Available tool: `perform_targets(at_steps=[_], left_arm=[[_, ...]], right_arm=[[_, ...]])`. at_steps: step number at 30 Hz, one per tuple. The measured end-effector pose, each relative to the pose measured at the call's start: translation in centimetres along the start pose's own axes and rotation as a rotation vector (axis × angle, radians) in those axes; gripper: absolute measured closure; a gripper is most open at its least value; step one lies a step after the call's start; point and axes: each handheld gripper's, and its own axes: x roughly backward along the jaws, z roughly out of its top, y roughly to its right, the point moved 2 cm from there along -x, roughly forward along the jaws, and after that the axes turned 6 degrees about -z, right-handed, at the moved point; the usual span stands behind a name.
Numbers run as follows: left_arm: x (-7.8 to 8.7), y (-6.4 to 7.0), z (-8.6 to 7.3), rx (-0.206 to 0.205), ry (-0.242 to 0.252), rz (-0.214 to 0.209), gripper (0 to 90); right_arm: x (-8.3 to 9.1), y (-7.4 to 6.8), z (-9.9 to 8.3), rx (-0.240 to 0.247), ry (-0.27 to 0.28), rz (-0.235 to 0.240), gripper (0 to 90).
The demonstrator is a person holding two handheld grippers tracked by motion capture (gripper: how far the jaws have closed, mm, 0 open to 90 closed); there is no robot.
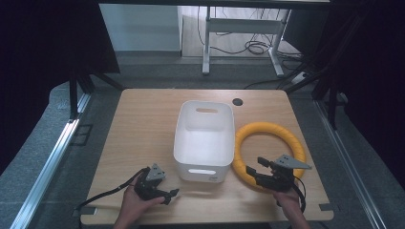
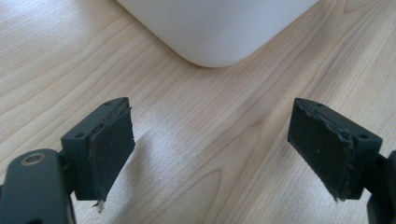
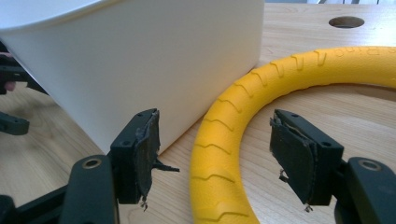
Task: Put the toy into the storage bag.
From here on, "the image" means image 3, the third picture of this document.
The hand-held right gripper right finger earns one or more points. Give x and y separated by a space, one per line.
299 158

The white plastic container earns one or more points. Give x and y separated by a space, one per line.
140 62

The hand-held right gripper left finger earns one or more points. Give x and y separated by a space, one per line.
129 168

